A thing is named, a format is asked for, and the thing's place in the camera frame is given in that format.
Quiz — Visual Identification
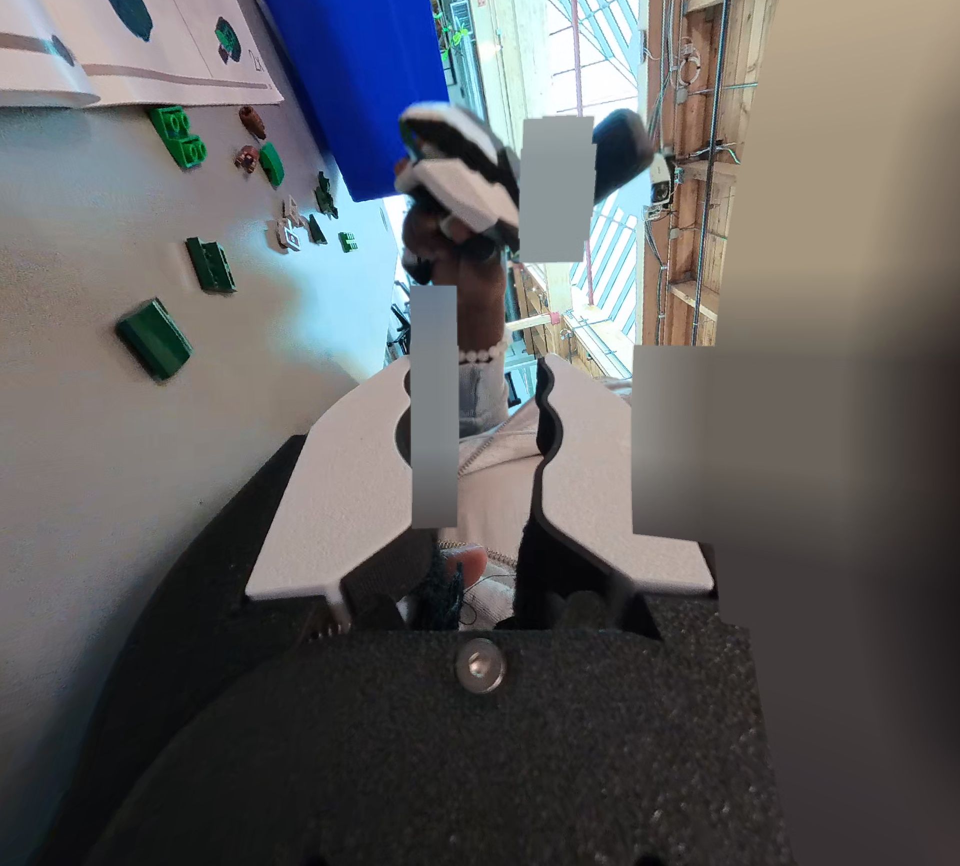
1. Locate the person's left hand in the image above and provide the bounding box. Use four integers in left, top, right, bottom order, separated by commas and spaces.
448, 543, 489, 591

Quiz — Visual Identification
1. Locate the large dark green toy brick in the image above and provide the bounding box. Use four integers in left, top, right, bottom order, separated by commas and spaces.
115, 297, 195, 383

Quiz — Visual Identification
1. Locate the person's grey hoodie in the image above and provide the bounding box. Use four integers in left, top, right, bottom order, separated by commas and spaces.
457, 397, 543, 629

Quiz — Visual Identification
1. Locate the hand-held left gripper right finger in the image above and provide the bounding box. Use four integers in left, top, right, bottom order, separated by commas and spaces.
516, 354, 715, 599

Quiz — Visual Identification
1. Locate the white security camera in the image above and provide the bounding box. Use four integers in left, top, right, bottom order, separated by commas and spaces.
648, 152, 681, 209

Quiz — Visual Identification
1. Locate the blue plastic bin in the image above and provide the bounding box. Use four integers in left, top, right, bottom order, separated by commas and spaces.
225, 0, 451, 203

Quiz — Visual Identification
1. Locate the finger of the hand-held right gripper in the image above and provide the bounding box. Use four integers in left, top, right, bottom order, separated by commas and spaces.
394, 158, 521, 232
398, 103, 504, 167

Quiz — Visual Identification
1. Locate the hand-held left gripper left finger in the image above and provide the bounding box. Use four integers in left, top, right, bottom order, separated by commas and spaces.
244, 358, 415, 605

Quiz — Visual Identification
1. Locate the person's right hand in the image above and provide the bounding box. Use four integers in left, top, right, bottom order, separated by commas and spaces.
402, 191, 513, 356

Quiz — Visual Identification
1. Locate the white toy piece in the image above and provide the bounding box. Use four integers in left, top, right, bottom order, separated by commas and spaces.
267, 198, 311, 254

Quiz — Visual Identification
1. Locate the bright green toy brick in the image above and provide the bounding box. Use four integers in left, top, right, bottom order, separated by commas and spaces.
148, 104, 210, 170

